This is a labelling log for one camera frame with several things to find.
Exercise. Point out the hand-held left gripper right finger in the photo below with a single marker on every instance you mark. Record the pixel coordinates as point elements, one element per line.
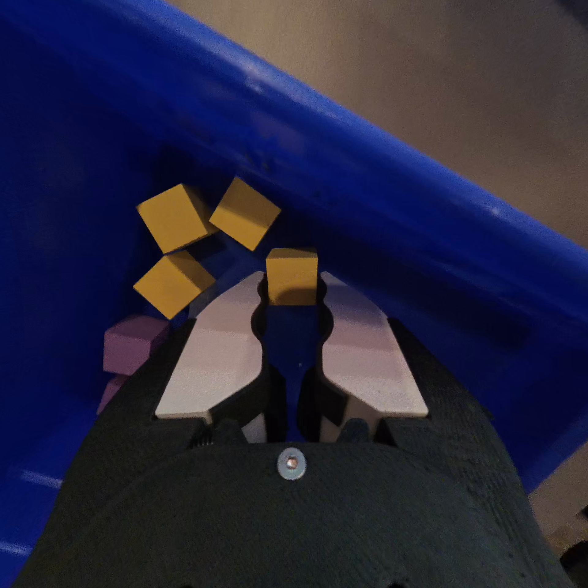
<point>372,363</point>

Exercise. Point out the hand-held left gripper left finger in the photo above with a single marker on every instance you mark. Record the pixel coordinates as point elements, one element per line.
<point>211,363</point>

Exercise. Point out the purple wooden cube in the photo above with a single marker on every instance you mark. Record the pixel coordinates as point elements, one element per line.
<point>133,344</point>
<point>110,393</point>

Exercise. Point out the yellow wooden cube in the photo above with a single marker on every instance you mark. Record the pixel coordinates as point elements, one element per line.
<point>291,278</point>
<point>174,285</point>
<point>174,218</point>
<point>246,213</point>

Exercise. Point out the blue plastic bin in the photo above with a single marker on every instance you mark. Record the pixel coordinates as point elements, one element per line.
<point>413,229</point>

